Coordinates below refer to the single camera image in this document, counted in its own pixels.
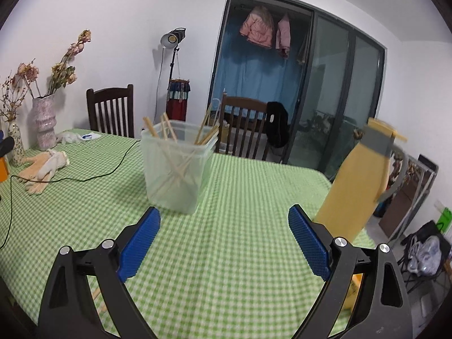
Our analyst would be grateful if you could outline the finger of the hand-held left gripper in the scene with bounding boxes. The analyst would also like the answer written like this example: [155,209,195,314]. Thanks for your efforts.
[0,136,15,159]

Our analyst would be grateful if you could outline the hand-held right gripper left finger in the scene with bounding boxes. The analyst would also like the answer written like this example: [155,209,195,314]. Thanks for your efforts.
[37,207,162,339]

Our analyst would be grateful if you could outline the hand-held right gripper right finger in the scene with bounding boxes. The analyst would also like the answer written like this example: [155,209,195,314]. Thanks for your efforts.
[288,205,414,339]

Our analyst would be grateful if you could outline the clear plastic container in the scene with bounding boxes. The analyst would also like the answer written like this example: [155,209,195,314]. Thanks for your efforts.
[140,120,221,215]

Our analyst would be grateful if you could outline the bunch of wooden chopsticks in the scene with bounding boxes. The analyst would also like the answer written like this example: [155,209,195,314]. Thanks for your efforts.
[143,103,221,193]

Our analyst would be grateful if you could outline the small floral vase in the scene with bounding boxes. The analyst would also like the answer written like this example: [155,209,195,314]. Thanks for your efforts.
[8,122,25,166]

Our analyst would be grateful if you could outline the beige knit glove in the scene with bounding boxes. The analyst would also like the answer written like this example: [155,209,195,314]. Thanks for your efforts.
[18,155,53,195]

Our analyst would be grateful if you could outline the pink speckled vase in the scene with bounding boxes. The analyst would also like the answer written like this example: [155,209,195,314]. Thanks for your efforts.
[32,94,58,151]

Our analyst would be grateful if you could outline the white knit glove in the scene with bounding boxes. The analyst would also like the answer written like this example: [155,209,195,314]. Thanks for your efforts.
[37,149,69,182]

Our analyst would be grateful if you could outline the dried thin twigs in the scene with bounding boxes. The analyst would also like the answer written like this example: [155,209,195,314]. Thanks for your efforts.
[0,72,29,124]

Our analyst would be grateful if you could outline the yellow thermos jug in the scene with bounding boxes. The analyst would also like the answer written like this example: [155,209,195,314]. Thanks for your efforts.
[314,118,410,244]

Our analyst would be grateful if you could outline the clear plastic wrapper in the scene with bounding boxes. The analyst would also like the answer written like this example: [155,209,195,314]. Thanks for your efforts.
[58,131,103,145]

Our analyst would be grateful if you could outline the green checked tablecloth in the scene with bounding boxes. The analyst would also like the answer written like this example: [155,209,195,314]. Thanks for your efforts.
[0,128,377,339]

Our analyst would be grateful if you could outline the dried pink flowers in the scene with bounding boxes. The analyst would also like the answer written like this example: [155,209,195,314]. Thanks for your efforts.
[17,29,92,99]

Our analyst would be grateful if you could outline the black bag with clothes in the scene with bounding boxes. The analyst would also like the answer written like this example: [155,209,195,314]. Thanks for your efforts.
[397,221,452,279]

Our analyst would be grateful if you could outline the dark wooden chair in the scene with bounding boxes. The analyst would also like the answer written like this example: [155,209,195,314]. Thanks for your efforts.
[215,92,272,161]
[86,84,135,138]

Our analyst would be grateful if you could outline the black garment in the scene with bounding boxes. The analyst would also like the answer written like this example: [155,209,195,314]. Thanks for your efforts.
[266,101,290,149]

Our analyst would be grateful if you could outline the grey metal rack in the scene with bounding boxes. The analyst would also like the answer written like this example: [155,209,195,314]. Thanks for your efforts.
[374,148,440,241]

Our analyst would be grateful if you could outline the balcony potted plants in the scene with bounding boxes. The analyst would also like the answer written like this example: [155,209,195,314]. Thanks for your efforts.
[307,110,334,131]

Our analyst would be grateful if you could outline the green paper bag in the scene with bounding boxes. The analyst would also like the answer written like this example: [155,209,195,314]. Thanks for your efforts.
[437,209,452,235]

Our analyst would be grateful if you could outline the black framed sliding door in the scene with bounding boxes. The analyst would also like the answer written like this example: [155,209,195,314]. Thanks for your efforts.
[211,0,386,181]

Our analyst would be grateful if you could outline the blue curtain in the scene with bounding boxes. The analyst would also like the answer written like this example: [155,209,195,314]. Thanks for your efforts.
[212,47,304,138]

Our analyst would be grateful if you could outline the studio light on stand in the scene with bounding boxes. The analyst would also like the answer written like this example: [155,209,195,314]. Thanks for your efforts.
[155,27,188,121]

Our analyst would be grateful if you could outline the small pink jacket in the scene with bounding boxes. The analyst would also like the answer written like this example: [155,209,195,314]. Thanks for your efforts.
[275,13,292,59]

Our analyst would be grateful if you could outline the large pink jacket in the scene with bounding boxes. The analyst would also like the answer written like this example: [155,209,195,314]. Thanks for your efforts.
[239,5,275,47]

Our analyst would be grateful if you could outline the black cable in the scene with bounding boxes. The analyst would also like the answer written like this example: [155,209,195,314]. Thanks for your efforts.
[0,139,142,251]

